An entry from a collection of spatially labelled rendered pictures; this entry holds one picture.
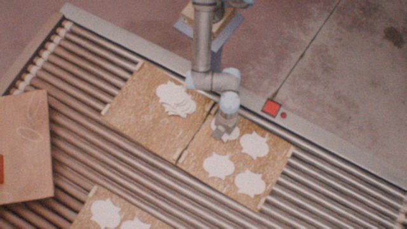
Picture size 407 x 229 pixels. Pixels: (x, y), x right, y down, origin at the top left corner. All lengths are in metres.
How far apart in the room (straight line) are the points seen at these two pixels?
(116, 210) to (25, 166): 0.44
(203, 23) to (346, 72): 1.84
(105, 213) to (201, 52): 0.79
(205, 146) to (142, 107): 0.34
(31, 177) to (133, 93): 0.61
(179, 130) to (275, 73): 1.37
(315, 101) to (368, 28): 0.80
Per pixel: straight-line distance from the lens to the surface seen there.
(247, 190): 2.01
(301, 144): 2.14
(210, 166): 2.02
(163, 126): 2.10
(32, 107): 2.14
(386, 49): 3.67
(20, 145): 2.09
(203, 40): 1.81
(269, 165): 2.06
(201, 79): 1.85
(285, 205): 2.05
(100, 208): 2.02
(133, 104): 2.15
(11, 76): 2.36
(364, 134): 3.30
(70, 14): 2.49
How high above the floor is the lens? 2.90
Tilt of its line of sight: 68 degrees down
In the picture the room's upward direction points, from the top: 2 degrees clockwise
